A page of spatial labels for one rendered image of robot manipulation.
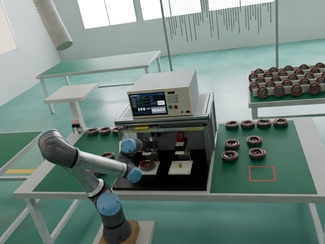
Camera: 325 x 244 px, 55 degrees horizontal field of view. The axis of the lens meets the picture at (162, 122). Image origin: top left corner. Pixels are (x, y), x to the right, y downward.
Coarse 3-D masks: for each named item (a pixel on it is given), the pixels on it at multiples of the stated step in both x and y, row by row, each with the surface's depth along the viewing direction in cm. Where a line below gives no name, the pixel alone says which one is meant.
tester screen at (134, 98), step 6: (132, 96) 217; (138, 96) 216; (144, 96) 215; (150, 96) 214; (156, 96) 213; (162, 96) 212; (132, 102) 219; (138, 102) 218; (144, 102) 217; (150, 108) 218; (138, 114) 223; (144, 114) 222
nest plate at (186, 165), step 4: (172, 164) 224; (176, 164) 223; (184, 164) 221; (188, 164) 220; (172, 168) 219; (176, 168) 218; (180, 168) 217; (184, 168) 216; (188, 168) 216; (168, 172) 215; (172, 172) 215; (176, 172) 214; (180, 172) 213; (184, 172) 212; (188, 172) 212
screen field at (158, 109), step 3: (153, 108) 218; (156, 108) 217; (159, 108) 217; (162, 108) 216; (165, 108) 216; (153, 111) 219; (156, 111) 218; (159, 111) 218; (162, 111) 217; (165, 111) 217
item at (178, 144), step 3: (186, 141) 226; (177, 144) 220; (180, 144) 219; (183, 144) 219; (186, 144) 225; (177, 147) 218; (180, 147) 217; (183, 147) 217; (177, 150) 219; (180, 150) 218; (183, 150) 218; (186, 150) 229; (177, 153) 218; (180, 153) 217; (183, 153) 217
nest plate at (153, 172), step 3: (156, 162) 230; (159, 162) 229; (156, 165) 226; (153, 168) 223; (156, 168) 222; (141, 171) 222; (144, 171) 221; (147, 171) 221; (150, 171) 220; (153, 171) 219; (156, 171) 220; (144, 174) 220; (147, 174) 219; (150, 174) 219; (153, 174) 218
